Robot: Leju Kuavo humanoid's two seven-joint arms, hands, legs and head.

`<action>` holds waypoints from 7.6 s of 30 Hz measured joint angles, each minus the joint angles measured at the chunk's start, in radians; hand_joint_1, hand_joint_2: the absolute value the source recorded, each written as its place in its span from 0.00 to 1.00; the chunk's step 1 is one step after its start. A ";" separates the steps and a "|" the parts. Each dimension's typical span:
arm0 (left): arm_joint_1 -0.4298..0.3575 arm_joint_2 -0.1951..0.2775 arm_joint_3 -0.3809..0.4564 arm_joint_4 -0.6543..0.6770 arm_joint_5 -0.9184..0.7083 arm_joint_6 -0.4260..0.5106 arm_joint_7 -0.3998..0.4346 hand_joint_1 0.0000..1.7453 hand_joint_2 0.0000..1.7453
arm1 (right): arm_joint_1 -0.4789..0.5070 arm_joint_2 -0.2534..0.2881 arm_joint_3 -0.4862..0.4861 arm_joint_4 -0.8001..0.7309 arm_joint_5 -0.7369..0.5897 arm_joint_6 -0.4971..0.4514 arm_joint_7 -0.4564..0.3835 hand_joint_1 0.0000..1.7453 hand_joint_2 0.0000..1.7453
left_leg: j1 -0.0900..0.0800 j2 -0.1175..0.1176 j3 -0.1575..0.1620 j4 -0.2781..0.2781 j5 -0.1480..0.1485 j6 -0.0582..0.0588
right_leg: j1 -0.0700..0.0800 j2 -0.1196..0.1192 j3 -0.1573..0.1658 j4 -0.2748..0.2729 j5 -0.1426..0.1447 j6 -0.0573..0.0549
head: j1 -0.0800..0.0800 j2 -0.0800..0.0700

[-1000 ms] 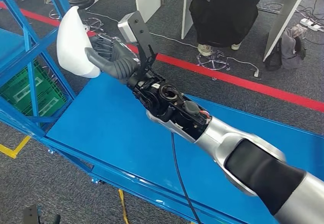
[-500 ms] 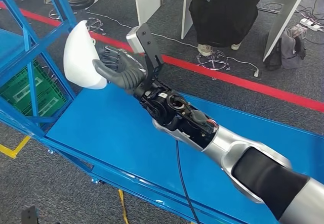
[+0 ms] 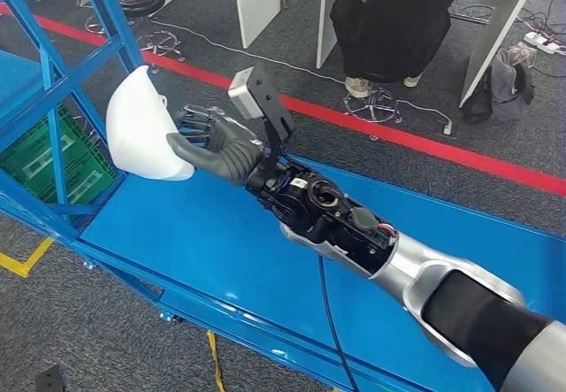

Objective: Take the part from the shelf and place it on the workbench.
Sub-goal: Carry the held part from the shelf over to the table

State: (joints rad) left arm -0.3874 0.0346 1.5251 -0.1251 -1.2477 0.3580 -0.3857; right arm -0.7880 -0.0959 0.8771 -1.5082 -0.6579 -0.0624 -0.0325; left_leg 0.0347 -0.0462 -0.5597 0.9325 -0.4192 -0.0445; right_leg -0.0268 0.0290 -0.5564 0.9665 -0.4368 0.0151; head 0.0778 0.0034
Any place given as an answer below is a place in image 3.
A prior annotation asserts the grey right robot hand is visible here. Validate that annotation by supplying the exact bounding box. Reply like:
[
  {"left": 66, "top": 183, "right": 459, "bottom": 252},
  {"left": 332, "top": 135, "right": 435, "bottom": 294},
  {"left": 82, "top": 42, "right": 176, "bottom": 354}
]
[{"left": 165, "top": 104, "right": 269, "bottom": 188}]

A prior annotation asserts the white boat-shaped plastic part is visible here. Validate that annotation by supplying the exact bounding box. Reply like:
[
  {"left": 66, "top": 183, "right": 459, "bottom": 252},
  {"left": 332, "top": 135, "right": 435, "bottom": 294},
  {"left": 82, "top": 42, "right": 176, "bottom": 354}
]
[{"left": 106, "top": 65, "right": 195, "bottom": 181}]

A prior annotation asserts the blue metal shelf rack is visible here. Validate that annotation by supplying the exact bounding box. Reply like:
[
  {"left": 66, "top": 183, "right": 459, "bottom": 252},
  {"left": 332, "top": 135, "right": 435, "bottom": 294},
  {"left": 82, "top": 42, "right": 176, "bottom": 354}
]
[
  {"left": 0, "top": 49, "right": 49, "bottom": 124},
  {"left": 0, "top": 0, "right": 566, "bottom": 392}
]

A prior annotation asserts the green plastic crate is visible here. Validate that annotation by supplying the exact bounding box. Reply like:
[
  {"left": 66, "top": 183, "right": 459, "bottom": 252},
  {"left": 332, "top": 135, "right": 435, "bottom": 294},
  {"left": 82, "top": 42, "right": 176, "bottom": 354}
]
[
  {"left": 0, "top": 104, "right": 96, "bottom": 188},
  {"left": 26, "top": 154, "right": 119, "bottom": 211}
]

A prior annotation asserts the red barrier belt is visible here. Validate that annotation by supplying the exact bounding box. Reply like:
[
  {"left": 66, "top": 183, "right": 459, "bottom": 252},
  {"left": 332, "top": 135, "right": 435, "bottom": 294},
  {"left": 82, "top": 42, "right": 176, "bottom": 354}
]
[{"left": 0, "top": 2, "right": 566, "bottom": 198}]

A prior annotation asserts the chrome-legged stool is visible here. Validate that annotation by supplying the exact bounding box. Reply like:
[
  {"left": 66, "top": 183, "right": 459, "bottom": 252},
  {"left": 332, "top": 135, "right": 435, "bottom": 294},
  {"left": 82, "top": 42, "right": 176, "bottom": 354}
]
[{"left": 343, "top": 87, "right": 403, "bottom": 142}]

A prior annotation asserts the yellow floor tape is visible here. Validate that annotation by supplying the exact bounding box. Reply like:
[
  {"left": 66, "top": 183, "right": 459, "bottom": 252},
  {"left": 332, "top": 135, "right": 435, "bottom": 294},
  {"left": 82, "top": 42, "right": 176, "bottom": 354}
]
[{"left": 206, "top": 330, "right": 226, "bottom": 392}]

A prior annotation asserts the person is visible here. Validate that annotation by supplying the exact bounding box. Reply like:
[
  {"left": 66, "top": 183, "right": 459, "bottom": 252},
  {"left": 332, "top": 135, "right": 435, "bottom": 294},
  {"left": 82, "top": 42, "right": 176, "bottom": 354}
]
[{"left": 329, "top": 0, "right": 493, "bottom": 98}]

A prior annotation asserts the grey and black backpack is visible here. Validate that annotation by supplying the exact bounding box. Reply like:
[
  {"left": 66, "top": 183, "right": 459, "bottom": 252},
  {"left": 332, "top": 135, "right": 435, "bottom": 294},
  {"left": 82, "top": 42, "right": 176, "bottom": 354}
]
[{"left": 462, "top": 43, "right": 537, "bottom": 126}]

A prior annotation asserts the white power strip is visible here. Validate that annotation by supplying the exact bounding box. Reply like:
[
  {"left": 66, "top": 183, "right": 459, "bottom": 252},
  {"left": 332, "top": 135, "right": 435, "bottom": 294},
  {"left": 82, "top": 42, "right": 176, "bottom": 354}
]
[{"left": 523, "top": 30, "right": 560, "bottom": 57}]

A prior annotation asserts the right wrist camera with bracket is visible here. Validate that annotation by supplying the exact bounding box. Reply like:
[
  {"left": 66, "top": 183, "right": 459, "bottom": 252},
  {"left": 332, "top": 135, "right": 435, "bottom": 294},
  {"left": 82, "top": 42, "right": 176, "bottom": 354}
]
[{"left": 228, "top": 64, "right": 297, "bottom": 168}]

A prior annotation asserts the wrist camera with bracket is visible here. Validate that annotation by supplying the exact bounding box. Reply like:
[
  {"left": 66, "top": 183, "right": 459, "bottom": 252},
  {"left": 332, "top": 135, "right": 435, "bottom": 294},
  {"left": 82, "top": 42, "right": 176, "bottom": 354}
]
[
  {"left": 228, "top": 64, "right": 297, "bottom": 168},
  {"left": 35, "top": 365, "right": 68, "bottom": 392}
]

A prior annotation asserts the white floor cable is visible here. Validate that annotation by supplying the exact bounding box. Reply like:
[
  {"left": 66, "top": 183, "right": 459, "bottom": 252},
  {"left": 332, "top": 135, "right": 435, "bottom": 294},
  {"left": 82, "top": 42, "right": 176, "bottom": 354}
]
[{"left": 150, "top": 19, "right": 454, "bottom": 138}]

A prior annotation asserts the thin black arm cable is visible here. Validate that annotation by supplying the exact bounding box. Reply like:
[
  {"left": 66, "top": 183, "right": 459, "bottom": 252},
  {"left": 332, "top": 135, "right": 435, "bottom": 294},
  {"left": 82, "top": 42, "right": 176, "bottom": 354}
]
[{"left": 317, "top": 254, "right": 360, "bottom": 392}]

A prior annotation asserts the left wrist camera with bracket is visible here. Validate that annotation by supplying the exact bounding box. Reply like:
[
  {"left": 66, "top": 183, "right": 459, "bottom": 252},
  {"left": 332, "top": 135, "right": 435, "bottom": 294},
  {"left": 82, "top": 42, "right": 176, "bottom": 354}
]
[{"left": 35, "top": 365, "right": 68, "bottom": 392}]

